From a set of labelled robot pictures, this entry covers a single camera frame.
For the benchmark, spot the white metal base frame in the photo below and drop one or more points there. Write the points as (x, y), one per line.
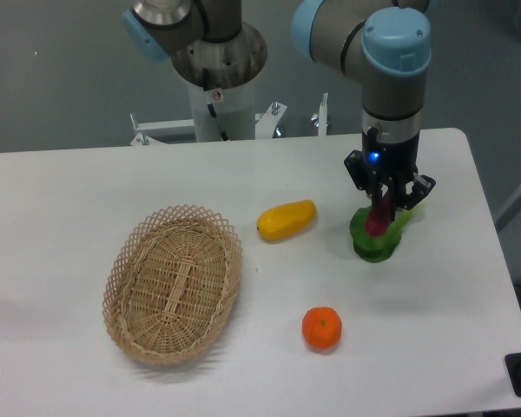
(215, 119)

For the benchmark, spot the red sweet potato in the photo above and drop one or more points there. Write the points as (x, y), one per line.
(379, 217)

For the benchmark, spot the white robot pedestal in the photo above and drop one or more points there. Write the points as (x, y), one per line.
(220, 78)

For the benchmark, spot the orange tangerine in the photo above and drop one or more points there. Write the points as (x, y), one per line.
(321, 327)

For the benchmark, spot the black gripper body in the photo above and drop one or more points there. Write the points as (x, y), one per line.
(395, 161)

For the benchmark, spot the woven wicker basket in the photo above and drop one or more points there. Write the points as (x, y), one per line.
(173, 285)

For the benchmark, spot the green leafy vegetable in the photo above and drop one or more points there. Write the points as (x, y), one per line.
(376, 249)

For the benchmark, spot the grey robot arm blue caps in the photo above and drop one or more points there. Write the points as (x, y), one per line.
(385, 46)

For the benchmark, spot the yellow mango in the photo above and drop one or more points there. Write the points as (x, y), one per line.
(286, 220)

